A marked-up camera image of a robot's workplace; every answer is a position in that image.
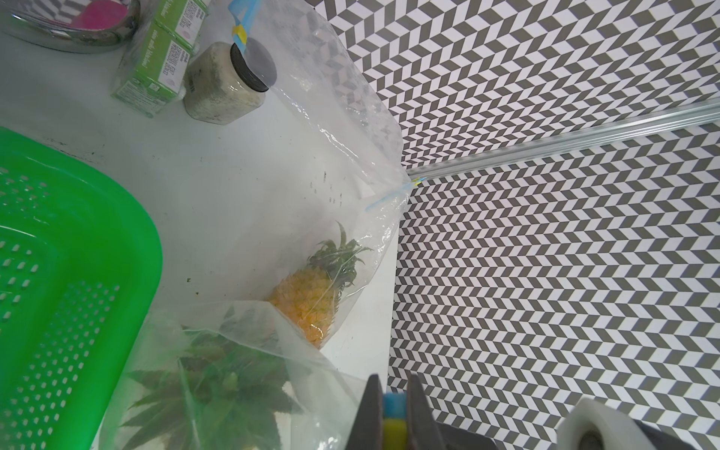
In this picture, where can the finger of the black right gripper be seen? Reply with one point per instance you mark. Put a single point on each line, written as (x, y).
(461, 439)

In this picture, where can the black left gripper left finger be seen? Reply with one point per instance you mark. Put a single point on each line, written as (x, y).
(367, 431)

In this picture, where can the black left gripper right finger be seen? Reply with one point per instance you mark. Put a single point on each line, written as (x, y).
(423, 430)

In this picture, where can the clear zip-top bag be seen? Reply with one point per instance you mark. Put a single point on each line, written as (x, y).
(334, 146)
(329, 399)

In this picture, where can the green plastic basket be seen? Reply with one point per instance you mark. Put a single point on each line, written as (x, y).
(81, 262)

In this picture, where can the clear jar with grey lid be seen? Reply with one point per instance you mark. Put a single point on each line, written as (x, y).
(225, 83)

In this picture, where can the green juice carton pack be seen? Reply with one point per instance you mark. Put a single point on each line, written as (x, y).
(151, 72)

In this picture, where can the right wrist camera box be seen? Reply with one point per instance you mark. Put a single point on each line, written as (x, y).
(593, 425)

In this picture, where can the aluminium corner post right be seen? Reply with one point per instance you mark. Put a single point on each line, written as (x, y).
(696, 114)

